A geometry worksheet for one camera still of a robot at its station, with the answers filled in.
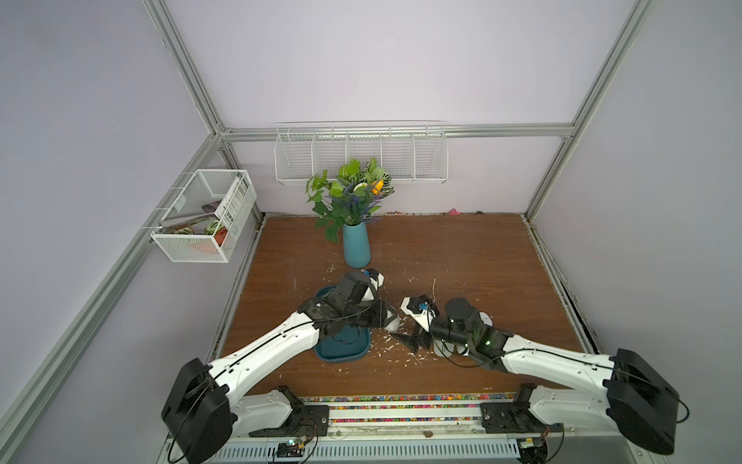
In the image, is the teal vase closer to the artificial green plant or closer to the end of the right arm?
the artificial green plant

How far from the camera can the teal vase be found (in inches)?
36.6

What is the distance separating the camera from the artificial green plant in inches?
36.2

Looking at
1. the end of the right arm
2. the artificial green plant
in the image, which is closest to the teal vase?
the artificial green plant
